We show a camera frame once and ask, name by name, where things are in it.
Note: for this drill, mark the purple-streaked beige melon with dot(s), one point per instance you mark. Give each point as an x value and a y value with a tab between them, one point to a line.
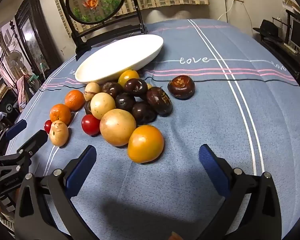
92	91

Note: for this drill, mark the blue striped tablecloth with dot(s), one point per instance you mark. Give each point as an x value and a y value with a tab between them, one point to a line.
190	130

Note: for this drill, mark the black computer desk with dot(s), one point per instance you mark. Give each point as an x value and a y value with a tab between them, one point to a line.
272	44

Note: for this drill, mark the dark brown mangosteen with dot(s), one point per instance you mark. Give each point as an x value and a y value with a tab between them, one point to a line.
181	87

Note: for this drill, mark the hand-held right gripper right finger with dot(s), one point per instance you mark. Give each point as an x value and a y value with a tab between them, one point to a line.
212	166

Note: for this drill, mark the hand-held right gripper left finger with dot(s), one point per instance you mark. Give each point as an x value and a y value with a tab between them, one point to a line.
82	170

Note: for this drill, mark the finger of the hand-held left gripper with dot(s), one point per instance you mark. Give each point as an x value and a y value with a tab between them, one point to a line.
33	142
16	128

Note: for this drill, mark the red tomato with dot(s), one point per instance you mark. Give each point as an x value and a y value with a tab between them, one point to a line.
48	126
90	125

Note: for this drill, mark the pink cloth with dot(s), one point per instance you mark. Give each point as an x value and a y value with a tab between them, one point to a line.
21	87

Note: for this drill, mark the white oval plate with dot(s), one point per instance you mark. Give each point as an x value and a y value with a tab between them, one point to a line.
115	57

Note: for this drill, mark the orange mandarin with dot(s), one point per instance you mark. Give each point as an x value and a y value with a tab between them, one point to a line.
60	113
74	100

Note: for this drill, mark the brown-marked beige melon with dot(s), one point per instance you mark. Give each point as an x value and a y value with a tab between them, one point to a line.
58	133

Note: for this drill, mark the yellow-green tomato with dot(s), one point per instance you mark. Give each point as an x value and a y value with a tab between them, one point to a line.
128	77

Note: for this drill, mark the electric fan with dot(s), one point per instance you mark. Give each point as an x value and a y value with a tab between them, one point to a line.
16	58

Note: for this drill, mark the computer monitor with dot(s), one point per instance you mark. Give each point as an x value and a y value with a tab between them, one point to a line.
298	33

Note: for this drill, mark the dark wooden framed mirror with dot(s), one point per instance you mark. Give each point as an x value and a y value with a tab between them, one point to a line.
32	35

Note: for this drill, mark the small yellow tomato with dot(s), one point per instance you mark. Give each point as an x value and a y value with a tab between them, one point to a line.
149	86

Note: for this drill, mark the orange-yellow tomato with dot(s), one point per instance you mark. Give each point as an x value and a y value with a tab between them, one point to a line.
145	143

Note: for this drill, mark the pale yellow melon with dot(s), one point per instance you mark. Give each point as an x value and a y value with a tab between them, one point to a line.
102	105

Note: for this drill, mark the round goldfish screen black stand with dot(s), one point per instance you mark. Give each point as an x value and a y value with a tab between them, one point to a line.
107	30

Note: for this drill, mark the plain beige melon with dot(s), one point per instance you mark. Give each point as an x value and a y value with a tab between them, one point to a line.
117	127

